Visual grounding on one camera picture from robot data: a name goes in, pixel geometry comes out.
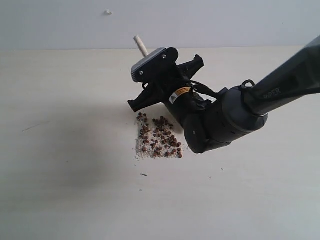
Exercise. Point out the pile of brown beans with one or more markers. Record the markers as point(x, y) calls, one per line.
point(156, 138)

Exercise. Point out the white paint brush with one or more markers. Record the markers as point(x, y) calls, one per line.
point(141, 46)

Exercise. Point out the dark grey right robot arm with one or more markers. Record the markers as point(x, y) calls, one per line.
point(212, 120)

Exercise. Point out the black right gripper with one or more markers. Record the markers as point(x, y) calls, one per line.
point(176, 90)

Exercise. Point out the white wall hook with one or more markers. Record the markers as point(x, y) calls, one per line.
point(107, 12)

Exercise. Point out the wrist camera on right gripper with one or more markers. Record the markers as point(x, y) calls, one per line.
point(158, 61)

